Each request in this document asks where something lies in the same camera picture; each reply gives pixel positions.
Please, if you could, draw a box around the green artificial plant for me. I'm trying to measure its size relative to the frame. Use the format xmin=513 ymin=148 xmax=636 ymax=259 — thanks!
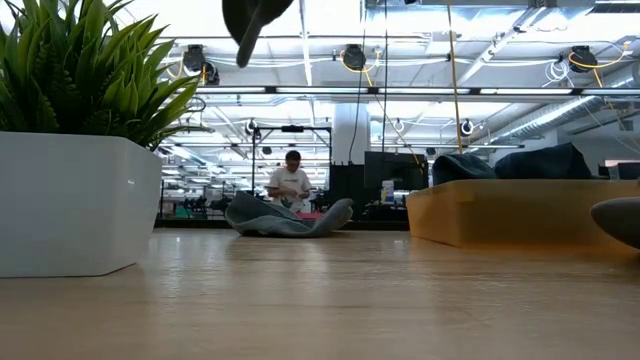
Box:
xmin=0 ymin=0 xmax=214 ymax=151

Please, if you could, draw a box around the black cabinet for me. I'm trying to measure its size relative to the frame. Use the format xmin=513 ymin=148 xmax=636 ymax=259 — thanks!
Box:
xmin=328 ymin=162 xmax=366 ymax=217

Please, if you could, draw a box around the black computer monitor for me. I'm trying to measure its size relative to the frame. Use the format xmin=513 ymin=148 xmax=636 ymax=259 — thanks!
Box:
xmin=363 ymin=150 xmax=430 ymax=192

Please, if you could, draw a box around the cardboard box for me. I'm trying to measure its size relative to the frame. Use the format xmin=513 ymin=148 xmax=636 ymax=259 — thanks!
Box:
xmin=405 ymin=178 xmax=640 ymax=251

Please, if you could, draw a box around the dark rounded object edge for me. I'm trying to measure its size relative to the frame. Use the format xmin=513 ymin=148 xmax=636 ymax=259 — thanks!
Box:
xmin=589 ymin=196 xmax=640 ymax=250

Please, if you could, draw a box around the white plant pot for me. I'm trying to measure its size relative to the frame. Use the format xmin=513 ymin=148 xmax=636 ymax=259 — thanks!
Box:
xmin=0 ymin=130 xmax=164 ymax=279

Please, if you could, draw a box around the person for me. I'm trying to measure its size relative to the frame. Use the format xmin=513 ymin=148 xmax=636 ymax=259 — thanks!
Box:
xmin=264 ymin=149 xmax=314 ymax=214

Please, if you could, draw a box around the yellow hanging cable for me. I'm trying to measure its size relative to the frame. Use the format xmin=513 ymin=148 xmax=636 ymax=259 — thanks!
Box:
xmin=444 ymin=0 xmax=466 ymax=155

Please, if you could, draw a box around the black metal frame stand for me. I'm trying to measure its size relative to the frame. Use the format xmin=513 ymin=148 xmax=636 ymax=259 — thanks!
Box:
xmin=251 ymin=124 xmax=334 ymax=197

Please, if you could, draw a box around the dark blue denim cap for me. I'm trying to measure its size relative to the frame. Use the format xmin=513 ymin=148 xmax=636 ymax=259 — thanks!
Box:
xmin=221 ymin=0 xmax=296 ymax=70
xmin=493 ymin=142 xmax=596 ymax=181

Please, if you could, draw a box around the silver ventilation duct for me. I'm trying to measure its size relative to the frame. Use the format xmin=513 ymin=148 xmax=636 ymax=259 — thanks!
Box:
xmin=487 ymin=64 xmax=640 ymax=146

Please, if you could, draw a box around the grey clothes pile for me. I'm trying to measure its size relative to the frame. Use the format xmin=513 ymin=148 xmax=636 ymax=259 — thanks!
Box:
xmin=224 ymin=190 xmax=355 ymax=239

